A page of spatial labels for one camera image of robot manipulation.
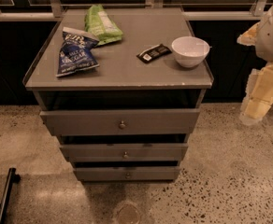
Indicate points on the black snack bar wrapper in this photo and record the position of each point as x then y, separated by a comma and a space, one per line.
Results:
153, 53

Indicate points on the grey top drawer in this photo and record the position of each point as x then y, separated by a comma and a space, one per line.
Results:
120, 122

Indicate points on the blue chip bag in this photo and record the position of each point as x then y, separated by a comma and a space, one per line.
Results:
75, 53

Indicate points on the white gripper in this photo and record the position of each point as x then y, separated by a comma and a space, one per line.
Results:
259, 89

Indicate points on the grey bottom drawer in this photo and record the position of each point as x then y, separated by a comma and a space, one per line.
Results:
127, 173

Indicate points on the round floor drain cover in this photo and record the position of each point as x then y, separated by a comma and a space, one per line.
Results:
128, 214

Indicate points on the green chip bag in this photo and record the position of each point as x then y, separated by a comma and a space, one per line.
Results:
98, 23

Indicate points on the grey drawer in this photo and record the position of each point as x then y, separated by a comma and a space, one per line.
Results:
120, 122
125, 152
127, 173

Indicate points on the grey drawer cabinet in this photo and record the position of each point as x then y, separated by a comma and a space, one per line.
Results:
122, 81

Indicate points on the white bowl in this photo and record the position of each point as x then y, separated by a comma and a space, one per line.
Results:
190, 51

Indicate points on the metal railing frame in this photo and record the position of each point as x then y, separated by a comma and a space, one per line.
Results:
136, 3

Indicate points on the black object at floor corner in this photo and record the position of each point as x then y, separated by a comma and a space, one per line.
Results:
12, 178

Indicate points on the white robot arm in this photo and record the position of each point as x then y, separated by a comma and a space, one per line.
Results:
260, 35

